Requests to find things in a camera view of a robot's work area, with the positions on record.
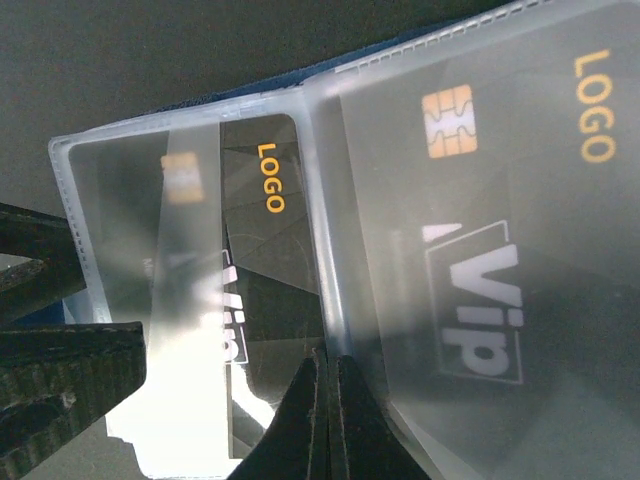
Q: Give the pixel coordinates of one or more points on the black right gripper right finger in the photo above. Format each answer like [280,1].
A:
[361,444]

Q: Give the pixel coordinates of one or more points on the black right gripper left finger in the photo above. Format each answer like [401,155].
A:
[295,445]

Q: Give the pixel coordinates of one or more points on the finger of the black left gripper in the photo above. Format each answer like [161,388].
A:
[51,270]
[57,380]

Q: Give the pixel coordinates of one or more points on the blue leather card holder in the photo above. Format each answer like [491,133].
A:
[349,321]

